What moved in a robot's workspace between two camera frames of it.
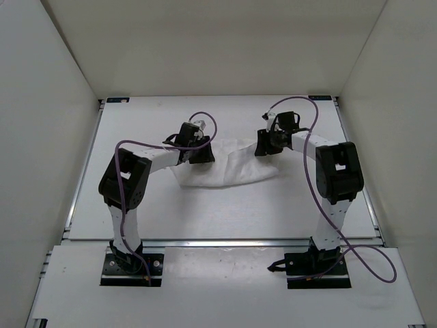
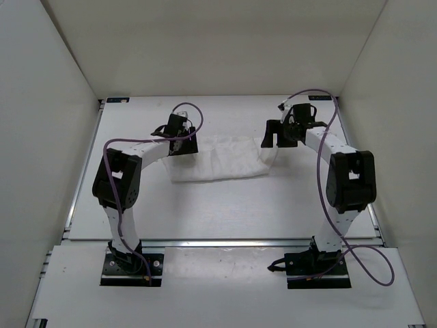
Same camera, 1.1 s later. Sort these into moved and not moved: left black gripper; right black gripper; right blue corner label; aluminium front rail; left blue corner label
Moved: right black gripper; left black gripper
Not moved: right blue corner label; aluminium front rail; left blue corner label
